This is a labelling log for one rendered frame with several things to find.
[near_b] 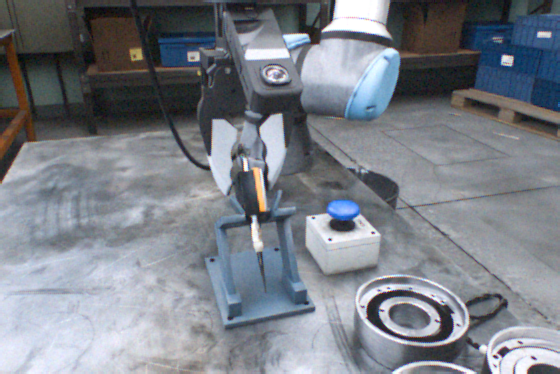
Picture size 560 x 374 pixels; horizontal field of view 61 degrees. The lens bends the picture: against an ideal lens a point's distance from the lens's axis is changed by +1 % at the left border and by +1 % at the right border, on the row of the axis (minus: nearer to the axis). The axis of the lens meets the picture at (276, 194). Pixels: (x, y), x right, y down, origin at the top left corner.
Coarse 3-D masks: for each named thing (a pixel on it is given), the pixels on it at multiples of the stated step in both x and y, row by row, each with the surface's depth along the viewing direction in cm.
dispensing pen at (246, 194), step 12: (240, 144) 52; (240, 156) 52; (240, 180) 50; (252, 180) 50; (240, 192) 50; (252, 192) 50; (240, 204) 51; (252, 204) 49; (252, 216) 51; (252, 228) 51; (252, 240) 51; (264, 276) 50; (264, 288) 50
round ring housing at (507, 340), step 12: (504, 336) 42; (516, 336) 43; (528, 336) 43; (540, 336) 42; (552, 336) 42; (492, 348) 41; (504, 348) 42; (516, 348) 42; (552, 348) 42; (492, 360) 40; (528, 360) 40; (540, 360) 40; (552, 360) 40; (492, 372) 38; (516, 372) 39; (528, 372) 40; (540, 372) 41; (552, 372) 40
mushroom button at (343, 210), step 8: (336, 200) 58; (344, 200) 58; (328, 208) 57; (336, 208) 56; (344, 208) 56; (352, 208) 56; (336, 216) 56; (344, 216) 55; (352, 216) 56; (344, 224) 58
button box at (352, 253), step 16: (320, 224) 58; (336, 224) 58; (352, 224) 58; (368, 224) 59; (320, 240) 56; (336, 240) 55; (352, 240) 55; (368, 240) 56; (320, 256) 57; (336, 256) 56; (352, 256) 56; (368, 256) 57; (336, 272) 57
